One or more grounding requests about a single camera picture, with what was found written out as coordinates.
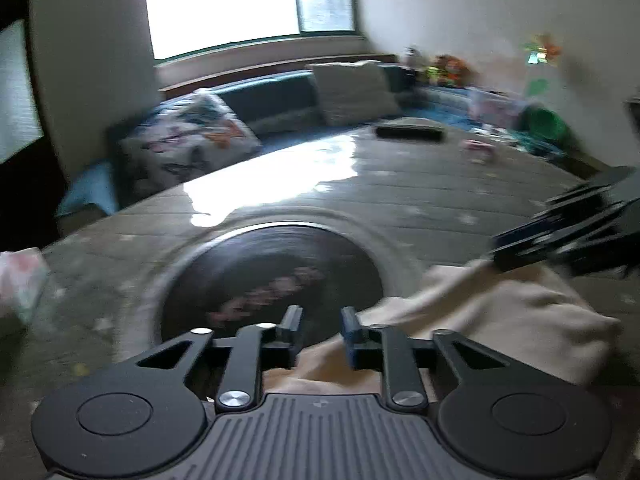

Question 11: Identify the window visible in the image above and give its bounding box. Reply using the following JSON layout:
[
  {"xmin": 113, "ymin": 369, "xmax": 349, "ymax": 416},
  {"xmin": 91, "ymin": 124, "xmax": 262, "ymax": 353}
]
[{"xmin": 142, "ymin": 0, "xmax": 358, "ymax": 61}]

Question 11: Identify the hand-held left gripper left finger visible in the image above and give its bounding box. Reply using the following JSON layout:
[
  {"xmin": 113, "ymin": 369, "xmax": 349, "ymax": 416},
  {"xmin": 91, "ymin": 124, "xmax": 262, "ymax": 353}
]
[{"xmin": 134, "ymin": 305, "xmax": 304, "ymax": 412}]

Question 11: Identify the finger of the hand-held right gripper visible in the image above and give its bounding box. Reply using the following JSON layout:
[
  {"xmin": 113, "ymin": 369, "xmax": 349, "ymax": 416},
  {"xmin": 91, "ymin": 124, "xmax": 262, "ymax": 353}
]
[
  {"xmin": 531, "ymin": 166, "xmax": 636, "ymax": 229},
  {"xmin": 490, "ymin": 220, "xmax": 628, "ymax": 277}
]

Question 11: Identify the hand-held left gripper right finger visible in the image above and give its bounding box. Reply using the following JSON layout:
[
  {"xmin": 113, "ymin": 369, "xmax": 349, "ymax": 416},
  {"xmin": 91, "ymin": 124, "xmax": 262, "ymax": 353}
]
[{"xmin": 341, "ymin": 306, "xmax": 501, "ymax": 413}]

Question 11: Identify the butterfly print pillow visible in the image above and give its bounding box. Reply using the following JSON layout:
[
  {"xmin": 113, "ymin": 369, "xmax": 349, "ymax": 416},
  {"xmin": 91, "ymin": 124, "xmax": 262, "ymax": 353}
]
[{"xmin": 120, "ymin": 89, "xmax": 263, "ymax": 196}]

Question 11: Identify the cream garment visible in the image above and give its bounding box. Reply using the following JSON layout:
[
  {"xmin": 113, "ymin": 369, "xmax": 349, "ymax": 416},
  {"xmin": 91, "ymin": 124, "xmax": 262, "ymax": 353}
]
[{"xmin": 262, "ymin": 259, "xmax": 623, "ymax": 396}]

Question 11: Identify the colourful pinwheel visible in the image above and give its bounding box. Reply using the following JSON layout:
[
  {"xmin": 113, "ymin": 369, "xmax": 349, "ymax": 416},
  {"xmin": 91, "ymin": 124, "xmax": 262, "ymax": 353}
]
[{"xmin": 522, "ymin": 32, "xmax": 563, "ymax": 68}]

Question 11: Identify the orange plush toy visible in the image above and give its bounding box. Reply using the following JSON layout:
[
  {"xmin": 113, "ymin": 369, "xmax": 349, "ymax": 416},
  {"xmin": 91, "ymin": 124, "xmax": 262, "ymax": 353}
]
[{"xmin": 445, "ymin": 55, "xmax": 472, "ymax": 83}]

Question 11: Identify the beige pillow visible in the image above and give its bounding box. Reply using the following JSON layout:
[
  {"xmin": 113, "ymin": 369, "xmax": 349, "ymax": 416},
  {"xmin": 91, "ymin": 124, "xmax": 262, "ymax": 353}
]
[{"xmin": 306, "ymin": 60, "xmax": 403, "ymax": 127}]

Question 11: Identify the tissue box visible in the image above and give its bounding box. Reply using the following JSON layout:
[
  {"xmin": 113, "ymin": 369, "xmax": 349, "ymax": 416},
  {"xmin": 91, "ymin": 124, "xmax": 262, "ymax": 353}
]
[{"xmin": 0, "ymin": 247, "xmax": 51, "ymax": 328}]

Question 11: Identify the black remote control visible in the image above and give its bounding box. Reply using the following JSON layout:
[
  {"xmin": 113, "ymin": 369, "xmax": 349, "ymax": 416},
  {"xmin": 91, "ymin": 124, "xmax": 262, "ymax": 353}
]
[{"xmin": 375, "ymin": 122, "xmax": 446, "ymax": 143}]

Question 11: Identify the translucent plastic box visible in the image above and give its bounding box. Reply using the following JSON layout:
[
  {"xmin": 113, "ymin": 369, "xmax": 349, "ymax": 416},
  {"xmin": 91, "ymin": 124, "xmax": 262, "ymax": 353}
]
[{"xmin": 467, "ymin": 87, "xmax": 521, "ymax": 128}]

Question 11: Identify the green plastic basin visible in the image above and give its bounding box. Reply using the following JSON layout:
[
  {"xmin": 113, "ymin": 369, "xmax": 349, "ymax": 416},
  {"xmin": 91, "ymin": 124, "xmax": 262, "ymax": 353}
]
[{"xmin": 520, "ymin": 107, "xmax": 571, "ymax": 143}]

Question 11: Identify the small pink toy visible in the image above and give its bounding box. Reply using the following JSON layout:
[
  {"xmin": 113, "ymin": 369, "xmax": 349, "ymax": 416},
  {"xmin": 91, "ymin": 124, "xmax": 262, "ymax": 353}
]
[{"xmin": 462, "ymin": 139, "xmax": 496, "ymax": 163}]

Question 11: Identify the round black hob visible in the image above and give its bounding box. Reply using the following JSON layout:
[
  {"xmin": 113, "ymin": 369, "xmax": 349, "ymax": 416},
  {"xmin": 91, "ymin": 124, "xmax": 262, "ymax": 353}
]
[{"xmin": 161, "ymin": 224, "xmax": 386, "ymax": 356}]

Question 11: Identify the blue cushion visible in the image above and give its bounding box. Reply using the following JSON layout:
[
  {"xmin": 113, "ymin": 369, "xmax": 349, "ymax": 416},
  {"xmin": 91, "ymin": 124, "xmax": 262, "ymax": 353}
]
[{"xmin": 55, "ymin": 160, "xmax": 121, "ymax": 218}]

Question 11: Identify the dark teal sofa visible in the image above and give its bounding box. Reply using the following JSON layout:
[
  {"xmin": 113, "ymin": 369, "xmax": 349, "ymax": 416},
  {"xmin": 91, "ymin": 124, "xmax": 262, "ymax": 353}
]
[{"xmin": 107, "ymin": 62, "xmax": 591, "ymax": 181}]

